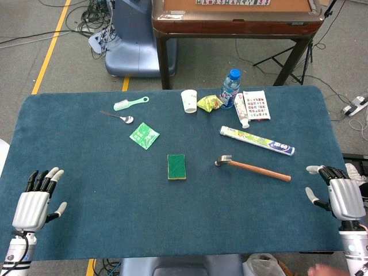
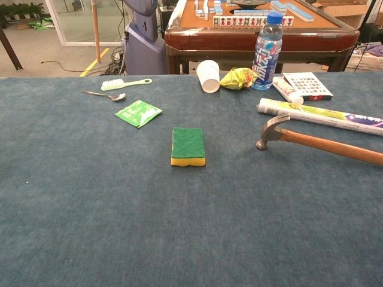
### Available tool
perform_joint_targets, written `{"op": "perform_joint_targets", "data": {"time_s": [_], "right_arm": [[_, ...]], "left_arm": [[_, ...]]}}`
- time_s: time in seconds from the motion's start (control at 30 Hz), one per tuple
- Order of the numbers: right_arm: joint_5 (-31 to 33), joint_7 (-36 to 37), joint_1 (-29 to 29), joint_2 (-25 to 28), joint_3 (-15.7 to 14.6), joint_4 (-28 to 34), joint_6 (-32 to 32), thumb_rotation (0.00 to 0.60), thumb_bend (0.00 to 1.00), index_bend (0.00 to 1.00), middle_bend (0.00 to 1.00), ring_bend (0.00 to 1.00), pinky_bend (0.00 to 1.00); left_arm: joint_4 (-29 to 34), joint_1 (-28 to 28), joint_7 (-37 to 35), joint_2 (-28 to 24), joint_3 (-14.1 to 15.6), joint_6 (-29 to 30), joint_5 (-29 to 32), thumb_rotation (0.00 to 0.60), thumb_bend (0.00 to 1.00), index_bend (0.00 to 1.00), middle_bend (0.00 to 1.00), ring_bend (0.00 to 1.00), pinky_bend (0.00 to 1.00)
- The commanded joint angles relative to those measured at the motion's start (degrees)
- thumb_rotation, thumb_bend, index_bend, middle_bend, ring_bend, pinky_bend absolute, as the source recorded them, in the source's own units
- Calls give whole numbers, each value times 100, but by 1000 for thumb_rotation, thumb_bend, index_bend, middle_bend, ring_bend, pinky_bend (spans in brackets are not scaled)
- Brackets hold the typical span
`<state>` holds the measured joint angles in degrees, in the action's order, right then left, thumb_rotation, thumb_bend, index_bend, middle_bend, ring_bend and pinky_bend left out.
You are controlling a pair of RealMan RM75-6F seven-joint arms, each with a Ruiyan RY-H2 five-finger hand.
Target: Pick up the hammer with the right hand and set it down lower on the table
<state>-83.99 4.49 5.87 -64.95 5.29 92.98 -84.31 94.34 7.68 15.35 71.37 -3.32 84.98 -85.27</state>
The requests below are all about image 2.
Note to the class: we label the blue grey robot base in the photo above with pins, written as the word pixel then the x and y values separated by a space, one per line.
pixel 143 51

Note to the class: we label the green and yellow sponge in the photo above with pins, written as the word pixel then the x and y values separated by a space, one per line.
pixel 188 143

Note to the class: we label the green and white sachet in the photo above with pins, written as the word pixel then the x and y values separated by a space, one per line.
pixel 137 113

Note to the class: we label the white paper cup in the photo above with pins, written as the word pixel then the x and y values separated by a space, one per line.
pixel 208 74

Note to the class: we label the crumpled yellow snack bag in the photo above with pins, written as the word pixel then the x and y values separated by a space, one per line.
pixel 237 78

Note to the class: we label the metal spoon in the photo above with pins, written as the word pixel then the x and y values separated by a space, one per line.
pixel 118 97

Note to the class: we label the blue tablecloth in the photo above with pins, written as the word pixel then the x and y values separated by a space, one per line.
pixel 119 209

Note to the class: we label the pale green scrub brush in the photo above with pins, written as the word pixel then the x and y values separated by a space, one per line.
pixel 112 85

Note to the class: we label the white toothpaste tube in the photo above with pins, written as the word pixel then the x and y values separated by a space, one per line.
pixel 285 88

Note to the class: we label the blue cap drink bottle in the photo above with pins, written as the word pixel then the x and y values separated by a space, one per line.
pixel 266 59

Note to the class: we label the brown mahjong table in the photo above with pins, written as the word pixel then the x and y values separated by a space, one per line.
pixel 239 39

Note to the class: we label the face-up mahjong tile row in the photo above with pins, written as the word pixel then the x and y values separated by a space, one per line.
pixel 233 21

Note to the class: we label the flat white patterned box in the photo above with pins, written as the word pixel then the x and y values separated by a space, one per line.
pixel 308 85

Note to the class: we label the wooden pole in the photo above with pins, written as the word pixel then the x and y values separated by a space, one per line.
pixel 95 30

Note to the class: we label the white plastic basket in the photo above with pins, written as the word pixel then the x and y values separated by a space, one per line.
pixel 365 62

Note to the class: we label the green bag on floor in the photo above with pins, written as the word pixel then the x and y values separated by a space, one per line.
pixel 42 24

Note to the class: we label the cardboard box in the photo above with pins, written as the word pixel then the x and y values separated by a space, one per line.
pixel 344 12

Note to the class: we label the dark slanted table leg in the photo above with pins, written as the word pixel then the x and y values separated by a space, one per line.
pixel 10 51

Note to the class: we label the potted green plants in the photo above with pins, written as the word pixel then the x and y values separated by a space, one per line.
pixel 21 9

